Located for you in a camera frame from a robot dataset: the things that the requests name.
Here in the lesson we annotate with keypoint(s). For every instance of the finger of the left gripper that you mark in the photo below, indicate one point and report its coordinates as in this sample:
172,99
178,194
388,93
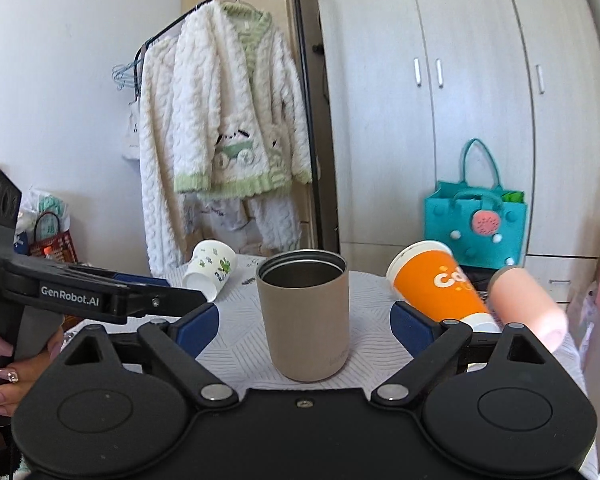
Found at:
94,276
46,285

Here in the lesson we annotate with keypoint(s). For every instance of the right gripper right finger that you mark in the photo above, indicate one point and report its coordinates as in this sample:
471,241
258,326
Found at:
435,349

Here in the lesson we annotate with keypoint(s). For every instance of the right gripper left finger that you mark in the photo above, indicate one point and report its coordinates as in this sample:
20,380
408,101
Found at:
173,349

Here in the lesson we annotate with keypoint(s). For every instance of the beige tumbler cup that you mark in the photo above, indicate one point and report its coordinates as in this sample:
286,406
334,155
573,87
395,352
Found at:
304,300

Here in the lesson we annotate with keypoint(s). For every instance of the orange paper cup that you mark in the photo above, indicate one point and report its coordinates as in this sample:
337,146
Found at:
427,277

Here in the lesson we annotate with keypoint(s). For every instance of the white floral paper cup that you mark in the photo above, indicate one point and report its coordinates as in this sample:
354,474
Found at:
210,268

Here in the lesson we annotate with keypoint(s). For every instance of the pink tumbler cup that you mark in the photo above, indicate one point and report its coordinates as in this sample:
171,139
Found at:
515,297

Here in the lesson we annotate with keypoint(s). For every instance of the person left hand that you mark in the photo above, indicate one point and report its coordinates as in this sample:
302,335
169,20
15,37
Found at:
19,377

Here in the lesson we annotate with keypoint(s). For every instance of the white patterned tablecloth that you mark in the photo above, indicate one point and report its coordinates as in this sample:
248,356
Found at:
239,355

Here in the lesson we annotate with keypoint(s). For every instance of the white fleece robe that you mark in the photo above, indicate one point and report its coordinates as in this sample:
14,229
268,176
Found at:
169,216

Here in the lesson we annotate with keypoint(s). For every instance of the teal felt handbag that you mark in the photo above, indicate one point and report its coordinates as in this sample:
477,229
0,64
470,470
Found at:
483,227

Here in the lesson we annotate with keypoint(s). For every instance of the white tote bag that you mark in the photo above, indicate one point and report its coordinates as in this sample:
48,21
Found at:
131,138

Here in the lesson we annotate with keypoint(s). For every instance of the white fleece jacket green trim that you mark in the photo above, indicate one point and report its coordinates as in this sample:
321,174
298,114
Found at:
240,127

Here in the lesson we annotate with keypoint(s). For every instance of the grey three-door wardrobe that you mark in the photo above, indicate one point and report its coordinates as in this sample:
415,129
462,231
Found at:
423,91

